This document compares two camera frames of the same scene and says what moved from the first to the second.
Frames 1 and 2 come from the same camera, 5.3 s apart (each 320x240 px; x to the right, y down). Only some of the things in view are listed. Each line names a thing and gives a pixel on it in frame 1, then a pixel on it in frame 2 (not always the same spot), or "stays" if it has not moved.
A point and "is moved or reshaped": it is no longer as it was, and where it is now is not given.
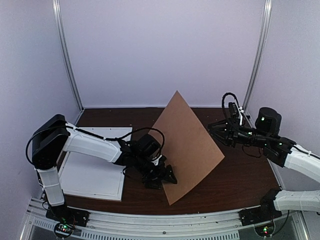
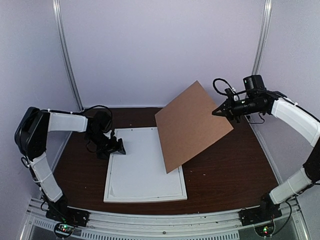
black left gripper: x=158 y=176 to x=112 y=147
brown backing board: x=188 y=147 is moved or reshaped
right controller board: x=265 y=230 stays
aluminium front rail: x=215 y=225 stays
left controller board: x=63 y=230 stays
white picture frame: x=88 y=176 is moved or reshaped
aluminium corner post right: x=263 y=39 stays
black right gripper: x=228 y=140 to x=228 y=109
